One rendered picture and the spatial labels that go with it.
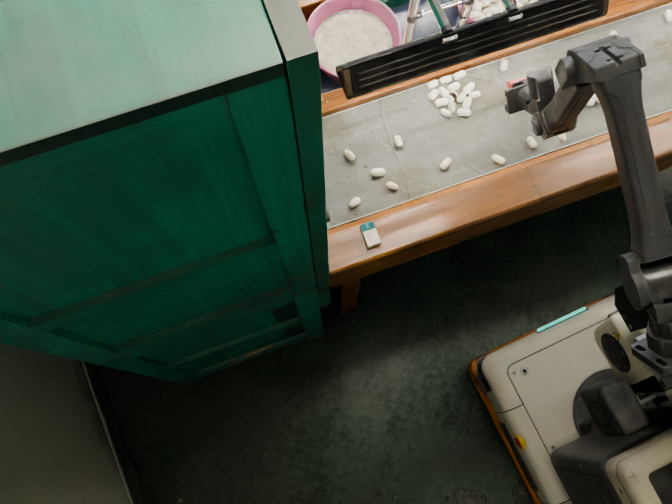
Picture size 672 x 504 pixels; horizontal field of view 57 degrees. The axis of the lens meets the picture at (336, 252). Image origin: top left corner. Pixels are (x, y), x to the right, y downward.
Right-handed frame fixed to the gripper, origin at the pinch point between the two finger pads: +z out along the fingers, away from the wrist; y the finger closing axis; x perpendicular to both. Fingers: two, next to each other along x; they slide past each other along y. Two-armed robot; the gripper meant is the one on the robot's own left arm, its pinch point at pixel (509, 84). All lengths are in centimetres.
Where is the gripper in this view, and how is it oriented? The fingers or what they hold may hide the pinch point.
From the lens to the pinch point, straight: 170.6
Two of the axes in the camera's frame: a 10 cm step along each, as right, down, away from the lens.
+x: 2.3, 7.7, 6.0
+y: -9.4, 3.3, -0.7
